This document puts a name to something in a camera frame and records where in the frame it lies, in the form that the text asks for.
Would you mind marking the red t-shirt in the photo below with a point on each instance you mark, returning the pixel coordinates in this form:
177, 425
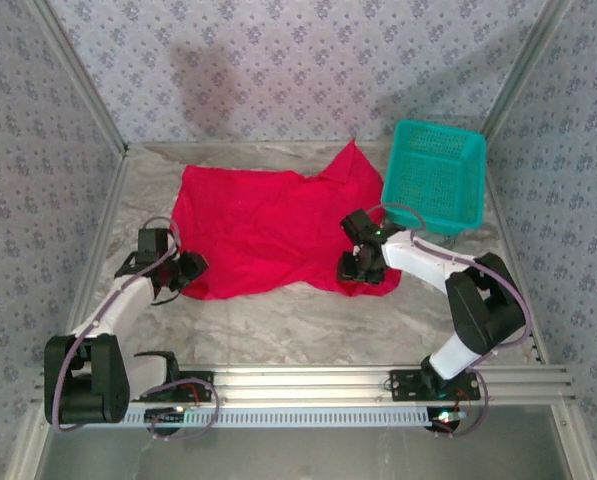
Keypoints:
268, 225

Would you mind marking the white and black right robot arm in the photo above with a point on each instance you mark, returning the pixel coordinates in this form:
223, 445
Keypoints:
418, 260

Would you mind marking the teal plastic basket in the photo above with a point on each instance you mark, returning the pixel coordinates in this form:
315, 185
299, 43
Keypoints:
438, 170

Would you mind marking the left controller board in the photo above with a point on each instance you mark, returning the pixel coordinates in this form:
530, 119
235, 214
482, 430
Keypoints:
165, 415

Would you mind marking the controller board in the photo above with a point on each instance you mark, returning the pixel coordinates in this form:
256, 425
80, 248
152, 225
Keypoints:
440, 422
165, 415

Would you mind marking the right controller board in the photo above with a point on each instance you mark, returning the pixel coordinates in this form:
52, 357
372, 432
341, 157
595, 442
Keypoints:
440, 422

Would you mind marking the grey metal panel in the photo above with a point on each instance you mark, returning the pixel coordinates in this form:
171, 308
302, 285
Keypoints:
303, 455

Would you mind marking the aluminium side rail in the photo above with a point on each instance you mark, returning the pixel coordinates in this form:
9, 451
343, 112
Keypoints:
498, 225
120, 167

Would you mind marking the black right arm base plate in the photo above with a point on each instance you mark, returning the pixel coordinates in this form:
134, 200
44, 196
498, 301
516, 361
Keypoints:
403, 382

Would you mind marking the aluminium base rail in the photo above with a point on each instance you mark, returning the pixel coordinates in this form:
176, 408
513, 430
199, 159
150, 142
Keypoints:
303, 385

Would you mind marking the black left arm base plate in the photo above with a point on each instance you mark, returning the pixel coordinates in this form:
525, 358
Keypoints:
203, 377

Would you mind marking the aluminium frame post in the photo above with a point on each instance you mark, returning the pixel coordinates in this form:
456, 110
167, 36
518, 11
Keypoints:
80, 72
524, 65

